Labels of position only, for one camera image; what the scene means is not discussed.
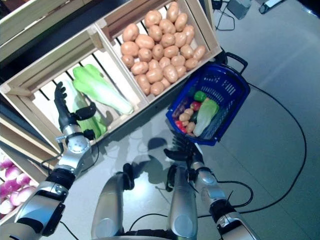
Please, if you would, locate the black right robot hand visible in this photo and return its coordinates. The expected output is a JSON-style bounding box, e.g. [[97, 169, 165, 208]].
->
[[163, 133, 201, 165]]

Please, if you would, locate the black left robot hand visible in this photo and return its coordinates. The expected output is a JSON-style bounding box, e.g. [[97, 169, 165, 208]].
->
[[54, 81, 98, 130]]

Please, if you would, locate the green white napa cabbage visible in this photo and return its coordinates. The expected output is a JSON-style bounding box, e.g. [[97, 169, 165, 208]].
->
[[72, 64, 135, 115], [62, 79, 108, 139]]

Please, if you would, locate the blue plastic shopping basket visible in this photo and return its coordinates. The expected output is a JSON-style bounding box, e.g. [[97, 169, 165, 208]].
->
[[166, 63, 251, 146]]

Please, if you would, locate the red tomato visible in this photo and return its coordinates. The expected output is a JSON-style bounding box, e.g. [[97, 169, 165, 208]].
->
[[174, 119, 188, 133]]

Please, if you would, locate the napa cabbage with short stem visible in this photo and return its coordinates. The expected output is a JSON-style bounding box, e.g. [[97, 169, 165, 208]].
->
[[192, 98, 220, 137]]

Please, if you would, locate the wooden turnip crate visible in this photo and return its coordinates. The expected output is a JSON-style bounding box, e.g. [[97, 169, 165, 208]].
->
[[0, 117, 61, 226]]

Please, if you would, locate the purple eggplant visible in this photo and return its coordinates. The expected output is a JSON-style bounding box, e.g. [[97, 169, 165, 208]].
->
[[172, 98, 190, 118]]

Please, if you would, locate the silver right robot leg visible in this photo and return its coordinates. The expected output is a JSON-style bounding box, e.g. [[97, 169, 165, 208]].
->
[[166, 163, 199, 240]]

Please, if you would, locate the silver robot leg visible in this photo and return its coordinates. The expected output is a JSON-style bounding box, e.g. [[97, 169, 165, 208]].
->
[[166, 163, 199, 240], [91, 163, 135, 240]]

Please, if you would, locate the slatted wooden cabbage crate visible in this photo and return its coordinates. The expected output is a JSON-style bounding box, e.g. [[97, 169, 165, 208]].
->
[[0, 24, 151, 149]]

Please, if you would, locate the small green bell pepper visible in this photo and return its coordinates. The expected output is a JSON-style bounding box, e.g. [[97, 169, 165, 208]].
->
[[193, 90, 208, 103]]

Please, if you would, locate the silver left robot leg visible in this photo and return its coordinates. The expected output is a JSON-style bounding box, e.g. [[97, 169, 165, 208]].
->
[[91, 163, 135, 240]]

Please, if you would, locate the wooden potato crate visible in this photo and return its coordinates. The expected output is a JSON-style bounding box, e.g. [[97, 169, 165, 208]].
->
[[94, 0, 223, 104]]

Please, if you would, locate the grey power box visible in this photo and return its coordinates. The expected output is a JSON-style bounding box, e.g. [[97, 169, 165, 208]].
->
[[227, 0, 252, 20]]

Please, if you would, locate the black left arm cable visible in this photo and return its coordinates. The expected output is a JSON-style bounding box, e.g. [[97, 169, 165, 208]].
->
[[40, 136, 65, 176]]

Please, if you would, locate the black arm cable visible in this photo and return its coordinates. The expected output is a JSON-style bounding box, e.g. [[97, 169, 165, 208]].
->
[[217, 180, 254, 209], [40, 136, 65, 176]]

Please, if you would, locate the wooden display shelf frame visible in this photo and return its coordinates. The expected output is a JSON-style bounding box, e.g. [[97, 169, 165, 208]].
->
[[0, 0, 216, 176]]

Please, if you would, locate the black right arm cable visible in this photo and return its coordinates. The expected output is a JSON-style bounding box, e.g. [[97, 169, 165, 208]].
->
[[217, 180, 254, 209]]

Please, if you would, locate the black basket handle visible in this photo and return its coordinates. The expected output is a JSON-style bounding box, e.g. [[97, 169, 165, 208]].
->
[[223, 51, 249, 75]]

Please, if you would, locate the black floor cable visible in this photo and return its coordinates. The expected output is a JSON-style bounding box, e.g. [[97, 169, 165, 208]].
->
[[194, 83, 308, 219]]

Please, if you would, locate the black hanging cable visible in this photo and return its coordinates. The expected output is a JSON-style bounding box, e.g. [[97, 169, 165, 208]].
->
[[214, 6, 234, 32]]

